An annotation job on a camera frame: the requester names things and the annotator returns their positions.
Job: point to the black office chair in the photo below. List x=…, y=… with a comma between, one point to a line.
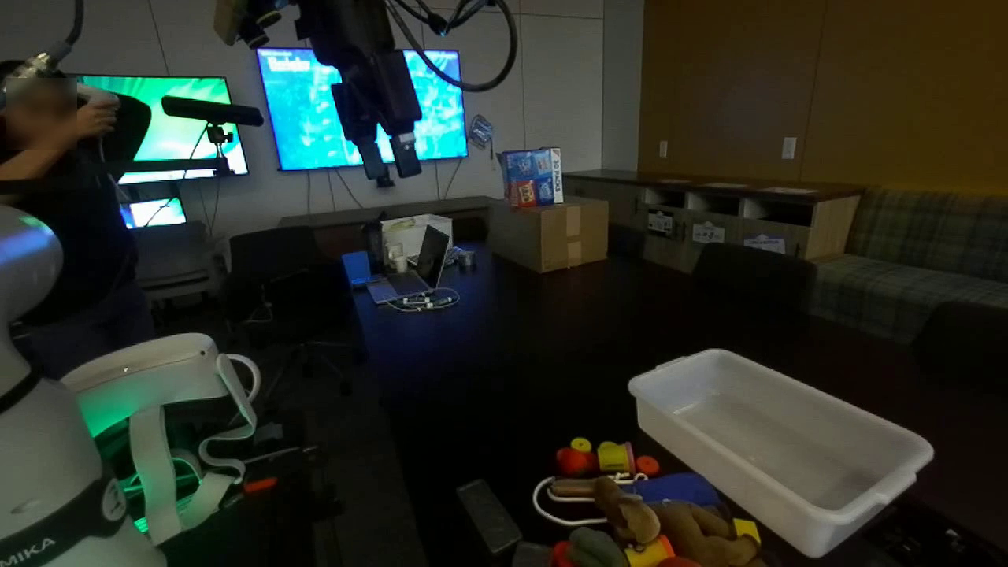
x=287, y=286

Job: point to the wall monitor blue screen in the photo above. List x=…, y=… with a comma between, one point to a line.
x=305, y=114

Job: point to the low dark credenza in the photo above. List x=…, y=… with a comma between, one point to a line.
x=347, y=223

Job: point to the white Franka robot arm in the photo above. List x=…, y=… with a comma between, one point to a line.
x=33, y=461

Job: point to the black lounge chair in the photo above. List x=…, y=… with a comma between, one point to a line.
x=750, y=278
x=965, y=335

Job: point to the small yellow toy cube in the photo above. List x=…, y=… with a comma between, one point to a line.
x=749, y=531

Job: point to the white wall outlet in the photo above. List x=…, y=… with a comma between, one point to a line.
x=662, y=150
x=790, y=150

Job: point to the pile of colourful toys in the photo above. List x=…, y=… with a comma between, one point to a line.
x=683, y=531

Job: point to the blue printed carton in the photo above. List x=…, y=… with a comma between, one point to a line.
x=533, y=177

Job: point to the green plaid sofa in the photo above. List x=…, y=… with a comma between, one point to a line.
x=915, y=262

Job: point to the black camera on tripod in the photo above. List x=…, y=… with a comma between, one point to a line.
x=210, y=112

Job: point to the yellow toy block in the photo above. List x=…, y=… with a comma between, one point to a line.
x=614, y=458

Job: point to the black foam block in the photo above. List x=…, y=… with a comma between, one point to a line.
x=488, y=519

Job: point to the small glowing monitor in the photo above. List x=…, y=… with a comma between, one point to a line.
x=157, y=212

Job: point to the green toy piece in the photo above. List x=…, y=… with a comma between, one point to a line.
x=599, y=549

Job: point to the open black laptop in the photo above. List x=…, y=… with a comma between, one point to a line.
x=420, y=269

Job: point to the clear plastic bin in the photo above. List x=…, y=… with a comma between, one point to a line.
x=775, y=452

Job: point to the blue toy block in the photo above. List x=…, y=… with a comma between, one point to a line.
x=678, y=489

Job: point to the black table power box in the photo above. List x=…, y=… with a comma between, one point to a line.
x=934, y=541

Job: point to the person in dark shirt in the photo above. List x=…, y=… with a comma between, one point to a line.
x=75, y=230

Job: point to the cardboard box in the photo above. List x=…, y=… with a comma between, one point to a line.
x=551, y=237

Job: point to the small orange toy ball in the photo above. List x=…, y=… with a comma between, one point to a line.
x=648, y=465

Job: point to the white plastic bag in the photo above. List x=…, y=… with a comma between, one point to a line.
x=405, y=237

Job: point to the wooden shelf cabinet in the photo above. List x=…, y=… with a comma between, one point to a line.
x=734, y=215

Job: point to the wall monitor green screen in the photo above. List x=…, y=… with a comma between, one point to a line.
x=189, y=146

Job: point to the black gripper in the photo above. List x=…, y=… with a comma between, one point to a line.
x=357, y=63

